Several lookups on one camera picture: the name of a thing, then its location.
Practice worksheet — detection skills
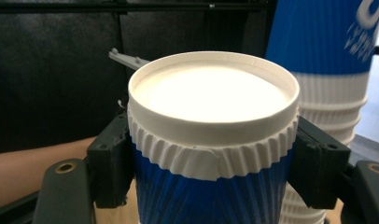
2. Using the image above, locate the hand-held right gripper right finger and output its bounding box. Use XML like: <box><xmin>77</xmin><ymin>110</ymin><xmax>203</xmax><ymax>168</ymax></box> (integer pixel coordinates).
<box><xmin>287</xmin><ymin>116</ymin><xmax>353</xmax><ymax>211</ymax></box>

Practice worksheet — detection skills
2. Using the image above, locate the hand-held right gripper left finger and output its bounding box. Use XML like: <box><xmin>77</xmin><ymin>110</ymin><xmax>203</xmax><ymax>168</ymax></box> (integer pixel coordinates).
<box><xmin>86</xmin><ymin>112</ymin><xmax>136</xmax><ymax>210</ymax></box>

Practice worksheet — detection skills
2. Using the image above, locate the stack of white paper cups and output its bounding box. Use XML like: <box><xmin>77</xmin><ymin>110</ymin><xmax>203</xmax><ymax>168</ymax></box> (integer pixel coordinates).
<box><xmin>264</xmin><ymin>0</ymin><xmax>379</xmax><ymax>224</ymax></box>

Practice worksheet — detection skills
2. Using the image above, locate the blue paper cup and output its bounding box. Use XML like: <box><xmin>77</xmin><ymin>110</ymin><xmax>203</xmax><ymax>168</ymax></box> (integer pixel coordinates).
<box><xmin>126</xmin><ymin>50</ymin><xmax>302</xmax><ymax>224</ymax></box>

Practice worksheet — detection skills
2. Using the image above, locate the black curtain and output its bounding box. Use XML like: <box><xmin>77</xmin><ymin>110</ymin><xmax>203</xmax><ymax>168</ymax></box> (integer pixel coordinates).
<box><xmin>0</xmin><ymin>10</ymin><xmax>273</xmax><ymax>155</ymax></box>

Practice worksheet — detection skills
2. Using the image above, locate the black metal frame bar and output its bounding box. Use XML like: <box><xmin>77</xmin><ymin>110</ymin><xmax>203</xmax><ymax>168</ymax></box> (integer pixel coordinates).
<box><xmin>0</xmin><ymin>0</ymin><xmax>274</xmax><ymax>14</ymax></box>

